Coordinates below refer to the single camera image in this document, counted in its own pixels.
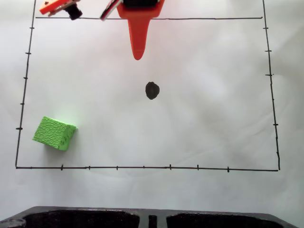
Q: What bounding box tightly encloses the green textured foam block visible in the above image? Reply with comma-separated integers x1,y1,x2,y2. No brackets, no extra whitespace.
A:
32,115,78,152

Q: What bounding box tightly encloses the black dot mark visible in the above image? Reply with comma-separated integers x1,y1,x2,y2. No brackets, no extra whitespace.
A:
145,81,161,101

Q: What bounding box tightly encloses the red white black cable bundle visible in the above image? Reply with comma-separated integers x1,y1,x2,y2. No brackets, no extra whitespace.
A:
99,0,122,22

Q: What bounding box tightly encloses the black camera on orange mount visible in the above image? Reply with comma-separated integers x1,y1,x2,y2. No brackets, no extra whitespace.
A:
38,0,83,20

